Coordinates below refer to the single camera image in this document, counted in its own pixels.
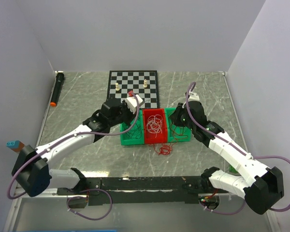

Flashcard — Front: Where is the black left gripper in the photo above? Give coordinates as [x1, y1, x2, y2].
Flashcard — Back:
[109, 99, 139, 127]

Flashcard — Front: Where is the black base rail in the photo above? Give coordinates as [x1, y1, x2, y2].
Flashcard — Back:
[57, 176, 215, 206]

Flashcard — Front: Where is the green bin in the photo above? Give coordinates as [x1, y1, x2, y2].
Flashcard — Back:
[164, 108, 191, 143]
[120, 110, 145, 146]

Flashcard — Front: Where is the red plastic bin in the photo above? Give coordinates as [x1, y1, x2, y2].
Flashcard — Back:
[142, 109, 168, 144]

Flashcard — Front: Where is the white wire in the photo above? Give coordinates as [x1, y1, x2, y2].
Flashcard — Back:
[145, 113, 165, 138]

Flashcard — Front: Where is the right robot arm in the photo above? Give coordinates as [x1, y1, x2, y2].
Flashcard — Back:
[170, 101, 284, 215]

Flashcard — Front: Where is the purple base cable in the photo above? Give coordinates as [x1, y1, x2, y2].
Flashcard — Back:
[200, 198, 246, 216]
[67, 188, 113, 221]

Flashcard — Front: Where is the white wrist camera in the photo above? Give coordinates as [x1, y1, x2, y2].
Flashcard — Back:
[182, 91, 200, 109]
[124, 90, 144, 114]

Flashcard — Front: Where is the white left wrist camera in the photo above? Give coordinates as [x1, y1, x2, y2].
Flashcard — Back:
[124, 90, 144, 114]

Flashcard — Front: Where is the cream chess piece left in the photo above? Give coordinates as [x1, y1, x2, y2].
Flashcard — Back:
[115, 83, 120, 91]

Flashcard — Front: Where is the cream chess piece right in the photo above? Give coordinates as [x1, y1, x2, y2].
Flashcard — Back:
[143, 79, 147, 88]

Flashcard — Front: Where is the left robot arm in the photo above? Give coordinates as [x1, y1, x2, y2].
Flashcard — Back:
[12, 97, 143, 197]

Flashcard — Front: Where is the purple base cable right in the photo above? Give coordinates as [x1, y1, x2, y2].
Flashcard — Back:
[200, 198, 246, 216]

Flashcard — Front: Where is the black wire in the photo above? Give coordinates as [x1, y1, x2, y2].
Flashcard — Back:
[122, 120, 143, 141]

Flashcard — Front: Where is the tangled wire bundle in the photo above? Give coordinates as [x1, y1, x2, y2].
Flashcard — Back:
[148, 140, 177, 157]

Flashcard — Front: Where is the blue orange block tool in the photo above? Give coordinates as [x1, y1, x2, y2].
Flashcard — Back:
[6, 140, 25, 153]

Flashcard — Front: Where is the black and silver chessboard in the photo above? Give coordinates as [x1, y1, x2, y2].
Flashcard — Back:
[107, 70, 160, 109]

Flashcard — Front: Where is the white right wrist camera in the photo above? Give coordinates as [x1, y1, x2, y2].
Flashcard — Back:
[182, 91, 200, 109]

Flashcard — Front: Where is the green bin right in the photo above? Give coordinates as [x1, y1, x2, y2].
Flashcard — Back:
[164, 108, 191, 143]

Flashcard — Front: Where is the cream chess piece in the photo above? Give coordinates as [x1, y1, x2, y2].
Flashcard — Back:
[115, 83, 120, 91]
[143, 79, 147, 88]

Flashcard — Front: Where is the small green clip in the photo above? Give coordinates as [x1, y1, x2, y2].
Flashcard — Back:
[229, 165, 238, 174]

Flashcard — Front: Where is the green bin left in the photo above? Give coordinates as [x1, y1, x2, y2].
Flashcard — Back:
[120, 110, 145, 146]

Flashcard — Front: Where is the black marker orange cap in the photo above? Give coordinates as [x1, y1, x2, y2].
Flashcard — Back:
[50, 72, 65, 107]

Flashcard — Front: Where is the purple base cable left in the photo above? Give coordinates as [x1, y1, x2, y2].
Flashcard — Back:
[67, 188, 113, 221]

